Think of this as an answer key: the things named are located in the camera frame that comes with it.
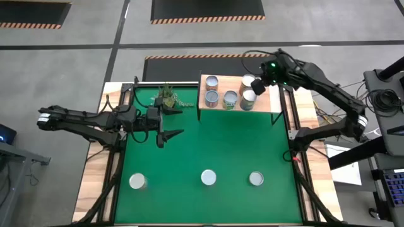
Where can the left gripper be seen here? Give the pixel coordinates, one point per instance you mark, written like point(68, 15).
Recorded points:
point(150, 119)

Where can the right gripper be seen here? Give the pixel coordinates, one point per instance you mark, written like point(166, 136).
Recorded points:
point(273, 71)

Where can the orange label tin can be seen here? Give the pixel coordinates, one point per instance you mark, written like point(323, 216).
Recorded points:
point(247, 79)

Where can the blue dotted label tin can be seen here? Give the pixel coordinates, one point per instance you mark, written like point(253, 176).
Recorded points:
point(211, 97)

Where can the mix vegetable label tin can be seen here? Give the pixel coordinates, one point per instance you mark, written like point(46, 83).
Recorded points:
point(230, 97)

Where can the red label small tin can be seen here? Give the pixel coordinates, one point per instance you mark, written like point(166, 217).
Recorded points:
point(212, 82)

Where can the pale green label tin can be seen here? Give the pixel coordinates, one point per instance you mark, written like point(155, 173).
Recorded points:
point(208, 177)

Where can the silver lid tin can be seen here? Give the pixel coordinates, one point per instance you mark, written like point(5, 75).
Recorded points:
point(137, 181)
point(256, 178)

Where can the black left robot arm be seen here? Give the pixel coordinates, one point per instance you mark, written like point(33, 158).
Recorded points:
point(88, 121)

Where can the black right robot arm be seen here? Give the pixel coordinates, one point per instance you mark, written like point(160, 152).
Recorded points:
point(328, 88)

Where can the wooden shelf with black legs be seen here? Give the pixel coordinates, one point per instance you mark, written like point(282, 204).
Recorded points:
point(227, 83)

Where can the potted succulent plant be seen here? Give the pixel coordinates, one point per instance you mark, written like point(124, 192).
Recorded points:
point(167, 94)

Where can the black hazard striped floor mat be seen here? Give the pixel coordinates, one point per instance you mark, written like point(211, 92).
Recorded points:
point(173, 69)
point(207, 9)
point(31, 12)

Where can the green table mat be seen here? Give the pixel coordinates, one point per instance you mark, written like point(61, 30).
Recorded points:
point(189, 201)

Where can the grey equipment stand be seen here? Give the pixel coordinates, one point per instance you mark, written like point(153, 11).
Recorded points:
point(374, 82)

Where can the white paper sheet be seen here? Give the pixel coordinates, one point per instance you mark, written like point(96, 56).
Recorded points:
point(347, 171)

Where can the grey desk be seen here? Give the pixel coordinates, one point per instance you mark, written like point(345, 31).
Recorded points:
point(19, 154)

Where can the dark monitor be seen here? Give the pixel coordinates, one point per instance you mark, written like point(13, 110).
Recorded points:
point(6, 134)

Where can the blue lit keyboard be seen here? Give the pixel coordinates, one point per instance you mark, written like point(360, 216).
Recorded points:
point(394, 187)

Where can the black aluminium table frame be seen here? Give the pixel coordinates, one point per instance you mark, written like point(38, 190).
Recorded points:
point(115, 186)

